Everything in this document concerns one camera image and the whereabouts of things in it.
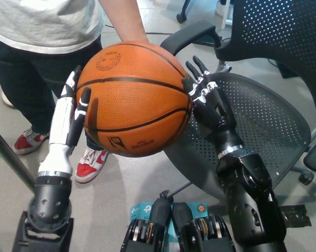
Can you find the black chair leg with caster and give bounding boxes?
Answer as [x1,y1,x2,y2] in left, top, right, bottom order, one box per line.
[176,0,192,24]

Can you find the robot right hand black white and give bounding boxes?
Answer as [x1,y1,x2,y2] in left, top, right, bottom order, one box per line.
[181,55,244,158]

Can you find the person's left red white sneaker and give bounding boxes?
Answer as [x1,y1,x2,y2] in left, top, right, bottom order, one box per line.
[74,146,109,184]

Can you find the person's red white sneaker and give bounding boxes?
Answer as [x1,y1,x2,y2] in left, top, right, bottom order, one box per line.
[74,146,109,184]
[14,128,50,155]

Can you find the person's right red white sneaker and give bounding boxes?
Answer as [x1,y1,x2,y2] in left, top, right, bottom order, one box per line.
[14,128,50,155]

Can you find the black perforated office chair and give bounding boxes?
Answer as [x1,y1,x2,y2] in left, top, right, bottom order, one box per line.
[159,0,316,203]

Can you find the black metal pole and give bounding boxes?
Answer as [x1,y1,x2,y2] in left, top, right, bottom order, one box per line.
[0,122,37,190]

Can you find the grey t-shirt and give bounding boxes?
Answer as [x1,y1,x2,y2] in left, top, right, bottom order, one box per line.
[0,0,104,55]

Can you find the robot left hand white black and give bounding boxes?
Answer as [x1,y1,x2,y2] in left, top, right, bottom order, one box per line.
[38,65,92,176]

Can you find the white shoe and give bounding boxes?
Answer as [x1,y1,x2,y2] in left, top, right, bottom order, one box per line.
[1,91,16,109]

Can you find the black flat floor device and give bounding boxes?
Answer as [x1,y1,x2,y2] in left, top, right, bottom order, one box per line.
[199,34,219,47]

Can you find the thin black floor cable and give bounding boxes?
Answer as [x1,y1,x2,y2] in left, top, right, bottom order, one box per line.
[102,23,176,36]

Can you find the black box on floor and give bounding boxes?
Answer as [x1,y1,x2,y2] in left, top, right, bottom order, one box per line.
[268,59,299,79]

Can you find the black tape patch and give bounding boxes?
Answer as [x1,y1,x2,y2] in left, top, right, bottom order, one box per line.
[278,204,312,228]

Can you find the white furniture leg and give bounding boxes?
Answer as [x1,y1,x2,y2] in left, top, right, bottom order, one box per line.
[215,0,234,30]

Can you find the black trousers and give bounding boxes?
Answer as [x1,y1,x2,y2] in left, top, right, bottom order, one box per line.
[0,34,108,152]

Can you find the orange NBA basketball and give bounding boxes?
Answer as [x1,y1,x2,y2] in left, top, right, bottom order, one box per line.
[76,40,194,158]

